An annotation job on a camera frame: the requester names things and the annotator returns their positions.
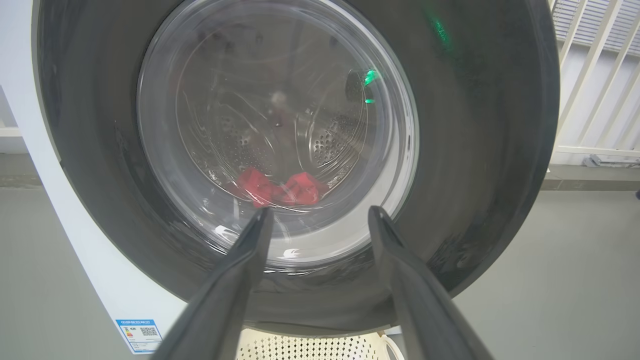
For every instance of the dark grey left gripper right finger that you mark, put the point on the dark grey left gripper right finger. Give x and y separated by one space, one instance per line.
420 300

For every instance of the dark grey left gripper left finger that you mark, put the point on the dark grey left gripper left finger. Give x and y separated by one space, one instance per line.
220 300

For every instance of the red white striped garment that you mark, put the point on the red white striped garment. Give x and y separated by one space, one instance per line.
255 186

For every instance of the plain red garment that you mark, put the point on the plain red garment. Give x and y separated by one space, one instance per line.
302 189

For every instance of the dark grey round washer door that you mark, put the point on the dark grey round washer door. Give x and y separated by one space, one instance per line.
475 150

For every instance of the cream perforated laundry basket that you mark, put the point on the cream perforated laundry basket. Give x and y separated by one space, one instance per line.
310 347

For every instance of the white washing machine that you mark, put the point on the white washing machine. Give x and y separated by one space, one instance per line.
100 280

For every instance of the blue energy label sticker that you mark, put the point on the blue energy label sticker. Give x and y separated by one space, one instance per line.
140 335

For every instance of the white metal railing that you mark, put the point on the white metal railing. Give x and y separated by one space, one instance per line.
595 55

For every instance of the metal floor bracket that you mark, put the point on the metal floor bracket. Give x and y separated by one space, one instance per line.
595 160

